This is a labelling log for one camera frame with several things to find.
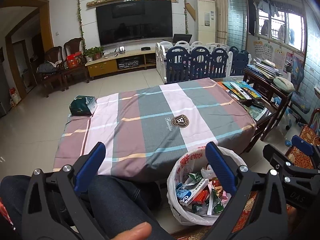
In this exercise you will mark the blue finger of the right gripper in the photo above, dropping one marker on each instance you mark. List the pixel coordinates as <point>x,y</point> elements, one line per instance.
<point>302,145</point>

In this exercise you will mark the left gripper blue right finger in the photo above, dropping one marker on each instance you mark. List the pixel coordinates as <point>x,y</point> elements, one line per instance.
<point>223,166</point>

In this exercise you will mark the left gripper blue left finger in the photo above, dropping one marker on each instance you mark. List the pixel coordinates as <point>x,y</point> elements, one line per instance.
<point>87,166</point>

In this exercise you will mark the green hazelnut wafer bag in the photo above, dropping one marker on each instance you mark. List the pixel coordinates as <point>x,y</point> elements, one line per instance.
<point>215,206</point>

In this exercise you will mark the white blue toothpaste box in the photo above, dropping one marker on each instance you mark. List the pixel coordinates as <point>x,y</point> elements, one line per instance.
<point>195,190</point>

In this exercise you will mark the red Chunghwa cigarette carton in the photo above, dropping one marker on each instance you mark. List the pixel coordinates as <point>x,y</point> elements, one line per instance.
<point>201,197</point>

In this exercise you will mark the light blue plastic wrapper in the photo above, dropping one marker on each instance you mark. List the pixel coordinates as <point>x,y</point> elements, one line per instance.
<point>182,192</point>

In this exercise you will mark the white plastic trash bag bin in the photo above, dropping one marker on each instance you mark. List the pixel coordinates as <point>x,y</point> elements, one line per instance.
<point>189,170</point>

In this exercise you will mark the person's left hand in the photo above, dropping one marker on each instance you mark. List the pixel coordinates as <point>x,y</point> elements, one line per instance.
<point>139,232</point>

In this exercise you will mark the person's dark jeans legs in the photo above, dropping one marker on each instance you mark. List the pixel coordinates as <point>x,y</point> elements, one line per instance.
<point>117,205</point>

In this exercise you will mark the grey round cushion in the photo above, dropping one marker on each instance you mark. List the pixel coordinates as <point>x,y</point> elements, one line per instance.
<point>284,84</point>

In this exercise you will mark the stack of children's books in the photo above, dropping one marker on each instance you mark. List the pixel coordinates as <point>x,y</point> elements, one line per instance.
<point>240,90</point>

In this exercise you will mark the striped pink grey tablecloth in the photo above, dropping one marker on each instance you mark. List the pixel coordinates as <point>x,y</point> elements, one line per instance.
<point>146,131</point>

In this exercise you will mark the dark wooden side table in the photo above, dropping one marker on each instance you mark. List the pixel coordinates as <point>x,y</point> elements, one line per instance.
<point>275,100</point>

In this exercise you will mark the green tissue box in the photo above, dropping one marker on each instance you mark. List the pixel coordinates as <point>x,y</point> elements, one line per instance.
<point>83,106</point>

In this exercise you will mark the blue white baby playpen fence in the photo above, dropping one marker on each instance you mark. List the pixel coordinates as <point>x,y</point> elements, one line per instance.
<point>184,62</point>

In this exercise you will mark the dark wooden armchair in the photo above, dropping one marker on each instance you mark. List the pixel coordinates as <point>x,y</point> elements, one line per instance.
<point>55,67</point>

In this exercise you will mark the window with bars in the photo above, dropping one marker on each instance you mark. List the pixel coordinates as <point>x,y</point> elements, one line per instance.
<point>285,27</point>

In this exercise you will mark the red gift box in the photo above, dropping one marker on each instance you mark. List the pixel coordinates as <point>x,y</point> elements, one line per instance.
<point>75,60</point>

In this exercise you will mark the yellow wooden TV cabinet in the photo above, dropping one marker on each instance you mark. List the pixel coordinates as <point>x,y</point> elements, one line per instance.
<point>118,63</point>

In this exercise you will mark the potted green plant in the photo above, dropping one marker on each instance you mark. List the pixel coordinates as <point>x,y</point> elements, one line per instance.
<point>93,53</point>

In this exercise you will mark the white standing air conditioner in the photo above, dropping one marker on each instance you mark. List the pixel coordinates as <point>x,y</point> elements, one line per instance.
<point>206,21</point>

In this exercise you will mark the large black television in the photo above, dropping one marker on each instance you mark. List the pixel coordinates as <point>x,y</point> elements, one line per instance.
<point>134,20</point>

